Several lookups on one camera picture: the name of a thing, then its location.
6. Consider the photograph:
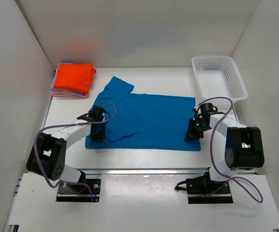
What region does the purple cable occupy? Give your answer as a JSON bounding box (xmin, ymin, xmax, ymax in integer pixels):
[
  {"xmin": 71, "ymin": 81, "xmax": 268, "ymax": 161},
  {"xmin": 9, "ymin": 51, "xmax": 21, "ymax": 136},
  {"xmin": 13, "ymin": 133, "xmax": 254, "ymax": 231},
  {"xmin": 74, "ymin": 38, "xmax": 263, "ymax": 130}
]
[
  {"xmin": 195, "ymin": 97, "xmax": 264, "ymax": 203},
  {"xmin": 33, "ymin": 101, "xmax": 118, "ymax": 203}
]

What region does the blue t shirt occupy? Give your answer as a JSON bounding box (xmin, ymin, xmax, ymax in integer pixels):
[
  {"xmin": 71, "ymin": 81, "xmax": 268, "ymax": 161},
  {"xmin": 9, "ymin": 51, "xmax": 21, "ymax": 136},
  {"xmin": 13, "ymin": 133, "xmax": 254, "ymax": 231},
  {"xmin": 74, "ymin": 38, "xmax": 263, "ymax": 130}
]
[{"xmin": 85, "ymin": 77, "xmax": 201, "ymax": 151}]

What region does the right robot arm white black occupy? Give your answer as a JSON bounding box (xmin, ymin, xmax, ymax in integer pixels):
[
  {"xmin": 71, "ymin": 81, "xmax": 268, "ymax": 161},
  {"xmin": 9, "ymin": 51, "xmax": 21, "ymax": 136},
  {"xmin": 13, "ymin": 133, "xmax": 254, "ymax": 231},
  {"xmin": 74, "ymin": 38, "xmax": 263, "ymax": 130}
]
[{"xmin": 184, "ymin": 103, "xmax": 265, "ymax": 194}]

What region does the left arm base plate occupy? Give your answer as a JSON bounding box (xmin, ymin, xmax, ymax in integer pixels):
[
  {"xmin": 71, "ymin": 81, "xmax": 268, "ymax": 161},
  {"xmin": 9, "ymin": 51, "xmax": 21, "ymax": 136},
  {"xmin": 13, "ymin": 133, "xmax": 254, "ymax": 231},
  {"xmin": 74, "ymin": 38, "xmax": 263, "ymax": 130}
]
[{"xmin": 56, "ymin": 178, "xmax": 101, "ymax": 203}]

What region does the white plastic basket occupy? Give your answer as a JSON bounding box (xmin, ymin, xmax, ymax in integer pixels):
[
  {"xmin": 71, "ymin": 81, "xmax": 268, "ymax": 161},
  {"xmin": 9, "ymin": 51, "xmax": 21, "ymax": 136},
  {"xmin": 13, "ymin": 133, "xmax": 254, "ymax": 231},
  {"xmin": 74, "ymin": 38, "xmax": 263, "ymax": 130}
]
[{"xmin": 192, "ymin": 56, "xmax": 248, "ymax": 102}]

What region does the folded orange t shirt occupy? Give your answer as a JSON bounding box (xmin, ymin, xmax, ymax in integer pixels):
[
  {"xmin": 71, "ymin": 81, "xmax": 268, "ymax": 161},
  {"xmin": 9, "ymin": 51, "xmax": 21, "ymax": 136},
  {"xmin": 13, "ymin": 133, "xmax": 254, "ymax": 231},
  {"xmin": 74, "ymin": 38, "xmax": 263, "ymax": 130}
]
[{"xmin": 54, "ymin": 62, "xmax": 97, "ymax": 94}]

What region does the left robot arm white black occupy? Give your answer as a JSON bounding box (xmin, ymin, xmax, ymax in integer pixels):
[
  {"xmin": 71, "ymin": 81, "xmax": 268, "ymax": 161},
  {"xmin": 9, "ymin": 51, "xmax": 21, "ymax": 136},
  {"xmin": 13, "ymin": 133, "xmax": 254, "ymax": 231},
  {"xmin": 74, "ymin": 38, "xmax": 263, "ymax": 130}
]
[{"xmin": 36, "ymin": 106, "xmax": 106, "ymax": 192}]

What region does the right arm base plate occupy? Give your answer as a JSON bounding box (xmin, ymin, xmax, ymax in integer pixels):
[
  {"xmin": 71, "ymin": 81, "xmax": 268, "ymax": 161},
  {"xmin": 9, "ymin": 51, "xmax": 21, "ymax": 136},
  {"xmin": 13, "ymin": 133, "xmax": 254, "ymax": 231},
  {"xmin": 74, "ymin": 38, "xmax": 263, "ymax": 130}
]
[{"xmin": 174, "ymin": 174, "xmax": 233, "ymax": 204}]

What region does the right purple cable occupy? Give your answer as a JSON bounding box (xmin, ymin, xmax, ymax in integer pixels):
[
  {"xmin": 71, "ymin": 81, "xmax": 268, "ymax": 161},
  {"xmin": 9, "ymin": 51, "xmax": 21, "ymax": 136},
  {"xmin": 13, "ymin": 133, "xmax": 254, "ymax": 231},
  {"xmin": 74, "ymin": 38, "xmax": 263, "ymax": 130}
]
[{"xmin": 195, "ymin": 97, "xmax": 264, "ymax": 203}]

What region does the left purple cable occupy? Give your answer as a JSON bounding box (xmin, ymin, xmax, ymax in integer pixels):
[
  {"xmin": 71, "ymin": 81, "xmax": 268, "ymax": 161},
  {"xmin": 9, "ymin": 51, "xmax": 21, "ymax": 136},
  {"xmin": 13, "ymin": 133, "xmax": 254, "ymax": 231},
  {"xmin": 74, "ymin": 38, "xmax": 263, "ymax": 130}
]
[{"xmin": 33, "ymin": 101, "xmax": 118, "ymax": 203}]

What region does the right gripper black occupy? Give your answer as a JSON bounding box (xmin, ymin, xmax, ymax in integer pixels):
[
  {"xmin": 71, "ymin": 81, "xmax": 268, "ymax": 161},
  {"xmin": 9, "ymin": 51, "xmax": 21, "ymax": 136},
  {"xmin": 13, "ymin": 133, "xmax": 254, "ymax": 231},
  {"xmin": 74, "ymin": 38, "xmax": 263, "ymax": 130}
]
[{"xmin": 185, "ymin": 118, "xmax": 211, "ymax": 142}]

